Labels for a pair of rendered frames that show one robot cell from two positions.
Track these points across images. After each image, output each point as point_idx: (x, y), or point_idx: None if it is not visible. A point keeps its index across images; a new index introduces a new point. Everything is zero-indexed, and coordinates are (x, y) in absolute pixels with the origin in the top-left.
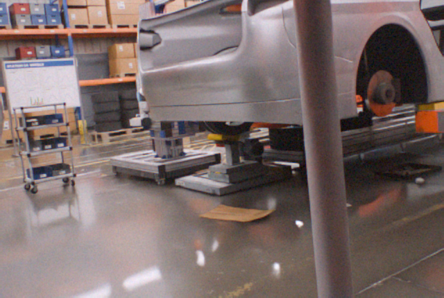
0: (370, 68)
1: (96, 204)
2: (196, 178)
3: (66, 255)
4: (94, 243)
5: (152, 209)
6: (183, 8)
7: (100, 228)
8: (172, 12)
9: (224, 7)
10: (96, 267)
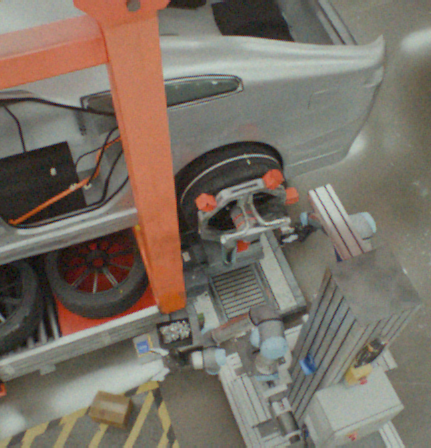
0: None
1: (418, 275)
2: (276, 285)
3: (414, 118)
4: (395, 133)
5: (343, 205)
6: (313, 46)
7: (395, 170)
8: (332, 48)
9: (227, 81)
10: (385, 85)
